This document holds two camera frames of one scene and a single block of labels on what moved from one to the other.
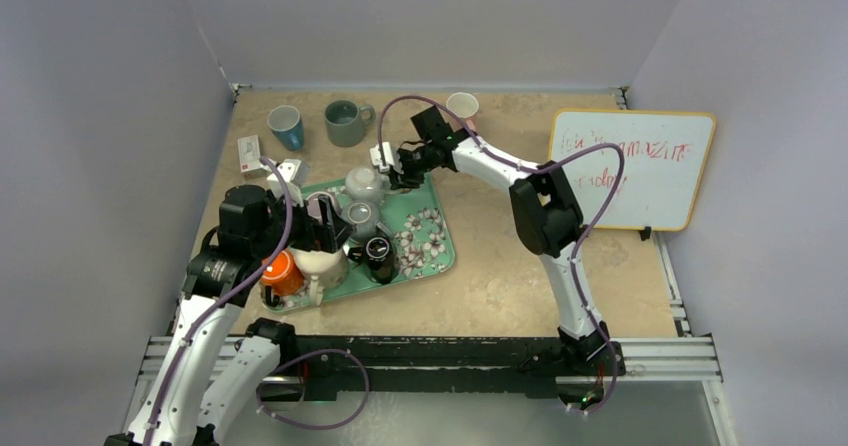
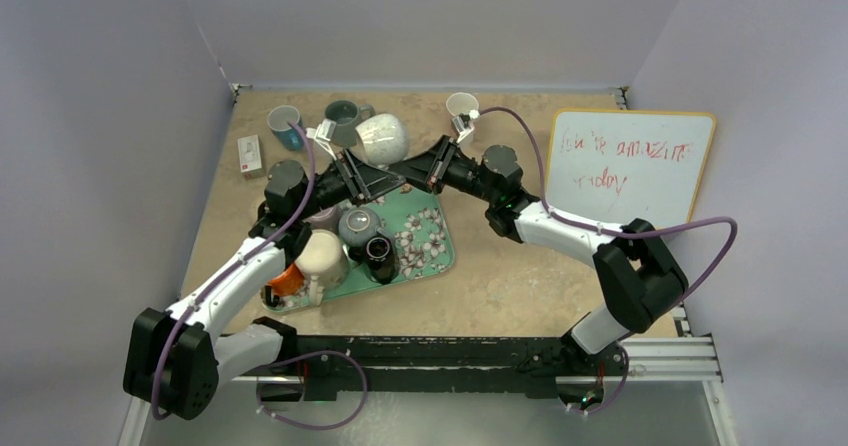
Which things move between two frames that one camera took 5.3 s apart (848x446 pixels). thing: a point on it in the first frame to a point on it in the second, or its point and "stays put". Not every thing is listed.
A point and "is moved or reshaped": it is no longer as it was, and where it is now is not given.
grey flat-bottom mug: [346, 122] stays put
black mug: [378, 258] stays put
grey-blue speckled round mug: [366, 216] stays put
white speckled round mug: [364, 184] is moved or reshaped
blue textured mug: [286, 125] stays put
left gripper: [327, 235] to [376, 181]
